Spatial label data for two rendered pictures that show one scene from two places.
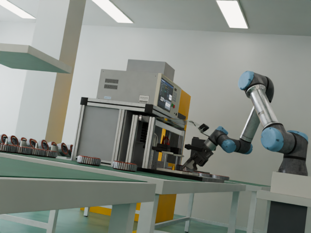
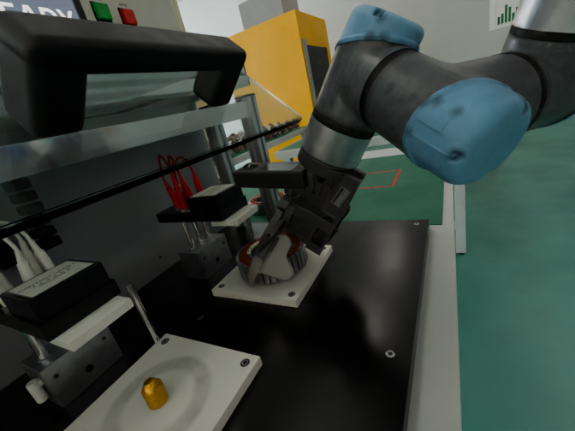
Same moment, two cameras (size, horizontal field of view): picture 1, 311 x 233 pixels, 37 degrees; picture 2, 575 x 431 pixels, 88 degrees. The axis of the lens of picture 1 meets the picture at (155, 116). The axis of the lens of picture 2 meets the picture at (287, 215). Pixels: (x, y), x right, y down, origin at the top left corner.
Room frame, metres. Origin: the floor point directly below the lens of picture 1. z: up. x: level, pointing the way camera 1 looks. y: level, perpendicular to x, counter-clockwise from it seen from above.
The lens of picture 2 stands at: (2.47, -0.36, 1.02)
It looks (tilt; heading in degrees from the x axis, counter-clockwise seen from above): 20 degrees down; 12
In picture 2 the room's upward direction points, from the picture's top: 14 degrees counter-clockwise
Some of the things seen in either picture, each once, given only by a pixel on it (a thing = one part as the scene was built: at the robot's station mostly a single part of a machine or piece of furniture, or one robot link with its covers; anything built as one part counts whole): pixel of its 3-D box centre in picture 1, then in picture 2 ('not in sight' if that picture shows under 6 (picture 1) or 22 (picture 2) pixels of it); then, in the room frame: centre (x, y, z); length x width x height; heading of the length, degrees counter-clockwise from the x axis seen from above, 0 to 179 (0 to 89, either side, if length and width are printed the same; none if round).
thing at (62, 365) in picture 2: (149, 163); (74, 358); (2.70, -0.01, 0.80); 0.07 x 0.05 x 0.06; 160
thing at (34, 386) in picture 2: not in sight; (38, 392); (2.65, 0.00, 0.80); 0.01 x 0.01 x 0.03; 70
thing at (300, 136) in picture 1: (295, 144); not in sight; (2.45, -0.76, 1.02); 0.13 x 0.12 x 0.14; 120
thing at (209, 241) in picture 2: (162, 165); (206, 255); (2.93, -0.09, 0.80); 0.07 x 0.05 x 0.06; 160
